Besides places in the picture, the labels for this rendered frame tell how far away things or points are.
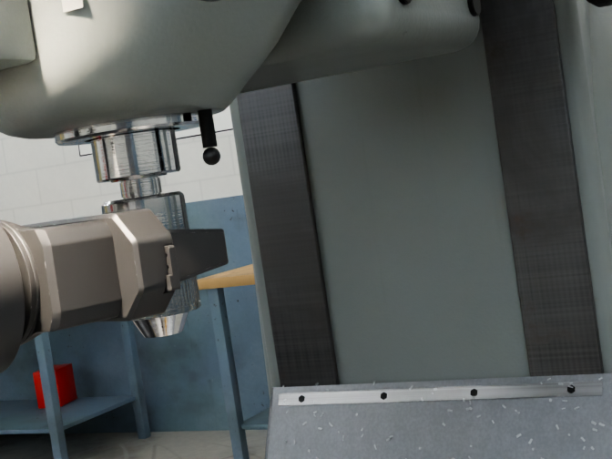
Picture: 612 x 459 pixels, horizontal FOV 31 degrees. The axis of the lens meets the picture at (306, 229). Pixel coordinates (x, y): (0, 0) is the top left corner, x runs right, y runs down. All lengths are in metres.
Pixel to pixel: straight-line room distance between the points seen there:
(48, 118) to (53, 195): 5.67
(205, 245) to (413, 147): 0.37
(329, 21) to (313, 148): 0.32
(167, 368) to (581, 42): 5.13
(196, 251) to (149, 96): 0.10
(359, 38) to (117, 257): 0.21
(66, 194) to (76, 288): 5.63
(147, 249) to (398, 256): 0.44
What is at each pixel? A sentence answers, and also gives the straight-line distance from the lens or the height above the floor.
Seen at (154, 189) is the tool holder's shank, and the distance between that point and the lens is 0.62.
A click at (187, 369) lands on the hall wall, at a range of 5.85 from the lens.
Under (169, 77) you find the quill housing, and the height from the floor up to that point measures 1.33.
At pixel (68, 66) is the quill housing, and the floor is 1.34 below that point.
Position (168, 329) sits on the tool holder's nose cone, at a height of 1.19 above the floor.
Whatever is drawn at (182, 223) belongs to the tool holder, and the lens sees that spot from 0.61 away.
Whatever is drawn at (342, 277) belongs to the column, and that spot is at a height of 1.17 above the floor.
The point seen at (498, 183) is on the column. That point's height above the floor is 1.24.
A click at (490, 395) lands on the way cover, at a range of 0.94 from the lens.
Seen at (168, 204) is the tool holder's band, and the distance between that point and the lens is 0.61.
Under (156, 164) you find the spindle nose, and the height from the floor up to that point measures 1.29.
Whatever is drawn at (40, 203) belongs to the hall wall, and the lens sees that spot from 6.30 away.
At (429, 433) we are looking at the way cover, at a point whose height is 1.03.
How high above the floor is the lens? 1.27
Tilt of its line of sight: 3 degrees down
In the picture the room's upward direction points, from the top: 8 degrees counter-clockwise
